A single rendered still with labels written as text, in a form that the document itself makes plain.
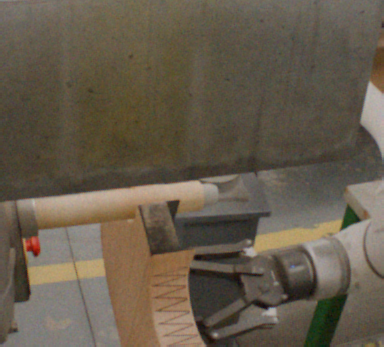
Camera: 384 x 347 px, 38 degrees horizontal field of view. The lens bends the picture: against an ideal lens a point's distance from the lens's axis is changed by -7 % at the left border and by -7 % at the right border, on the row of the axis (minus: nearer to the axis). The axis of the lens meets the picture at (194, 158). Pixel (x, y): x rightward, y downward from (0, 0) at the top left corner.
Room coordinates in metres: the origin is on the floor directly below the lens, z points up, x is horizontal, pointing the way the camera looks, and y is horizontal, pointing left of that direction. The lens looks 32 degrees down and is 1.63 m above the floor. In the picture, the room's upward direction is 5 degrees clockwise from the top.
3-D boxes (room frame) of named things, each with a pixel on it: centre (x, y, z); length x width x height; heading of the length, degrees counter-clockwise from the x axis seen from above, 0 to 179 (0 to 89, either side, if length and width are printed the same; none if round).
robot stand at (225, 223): (1.34, -0.05, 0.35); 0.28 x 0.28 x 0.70; 13
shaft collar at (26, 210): (0.45, 0.17, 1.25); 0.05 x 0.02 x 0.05; 21
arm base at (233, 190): (1.34, -0.03, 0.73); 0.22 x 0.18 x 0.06; 103
